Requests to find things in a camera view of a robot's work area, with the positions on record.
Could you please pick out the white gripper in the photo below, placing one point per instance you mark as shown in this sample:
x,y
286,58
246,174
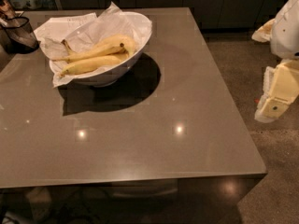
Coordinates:
x,y
286,32

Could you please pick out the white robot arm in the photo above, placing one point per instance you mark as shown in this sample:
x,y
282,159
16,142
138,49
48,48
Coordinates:
x,y
285,33

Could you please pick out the white bowl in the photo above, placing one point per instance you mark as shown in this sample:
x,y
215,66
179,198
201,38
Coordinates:
x,y
124,62

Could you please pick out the white crumpled paper liner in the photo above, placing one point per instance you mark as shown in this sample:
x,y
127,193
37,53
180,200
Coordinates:
x,y
78,31

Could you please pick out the dark mesh basket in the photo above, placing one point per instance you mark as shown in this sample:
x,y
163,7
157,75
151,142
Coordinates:
x,y
20,34

